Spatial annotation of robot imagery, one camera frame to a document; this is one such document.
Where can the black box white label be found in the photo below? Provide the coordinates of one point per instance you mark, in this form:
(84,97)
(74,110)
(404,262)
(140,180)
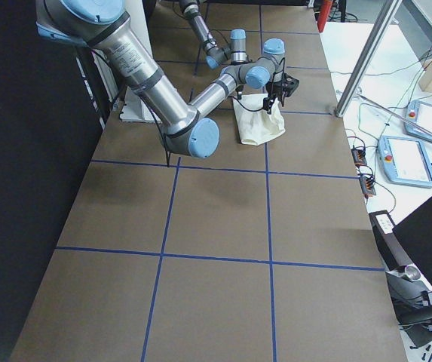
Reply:
(388,246)

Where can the orange connector block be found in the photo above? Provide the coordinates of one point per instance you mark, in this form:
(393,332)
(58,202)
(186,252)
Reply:
(367,184)
(359,156)

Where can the red cylinder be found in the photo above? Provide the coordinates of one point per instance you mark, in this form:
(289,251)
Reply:
(325,8)

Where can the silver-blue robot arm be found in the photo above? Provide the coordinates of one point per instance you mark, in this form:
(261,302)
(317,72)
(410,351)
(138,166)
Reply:
(184,128)
(234,51)

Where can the orange connector block near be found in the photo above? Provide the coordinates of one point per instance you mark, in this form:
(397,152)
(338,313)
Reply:
(367,184)

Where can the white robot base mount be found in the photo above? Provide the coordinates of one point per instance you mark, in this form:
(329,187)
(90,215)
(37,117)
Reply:
(135,110)

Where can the cream long-sleeve t-shirt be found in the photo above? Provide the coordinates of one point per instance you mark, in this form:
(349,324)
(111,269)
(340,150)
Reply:
(254,124)

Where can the near teach pendant tablet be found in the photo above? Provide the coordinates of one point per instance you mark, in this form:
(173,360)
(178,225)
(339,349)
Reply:
(405,161)

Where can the aluminium frame post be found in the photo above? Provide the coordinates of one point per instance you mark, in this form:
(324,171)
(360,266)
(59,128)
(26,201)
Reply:
(376,35)

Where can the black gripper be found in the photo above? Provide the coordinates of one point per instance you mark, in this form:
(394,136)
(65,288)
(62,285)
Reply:
(274,89)
(240,90)

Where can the far teach pendant tablet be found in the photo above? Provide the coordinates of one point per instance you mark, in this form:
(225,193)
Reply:
(419,116)

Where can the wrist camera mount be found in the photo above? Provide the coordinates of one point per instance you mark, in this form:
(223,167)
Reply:
(289,85)

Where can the orange connector block far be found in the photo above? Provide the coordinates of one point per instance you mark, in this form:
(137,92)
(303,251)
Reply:
(359,156)

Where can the silver metal cup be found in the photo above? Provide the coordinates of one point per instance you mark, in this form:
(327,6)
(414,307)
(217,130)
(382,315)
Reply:
(408,272)

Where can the teach pendant tablet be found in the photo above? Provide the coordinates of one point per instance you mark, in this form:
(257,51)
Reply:
(419,116)
(405,161)

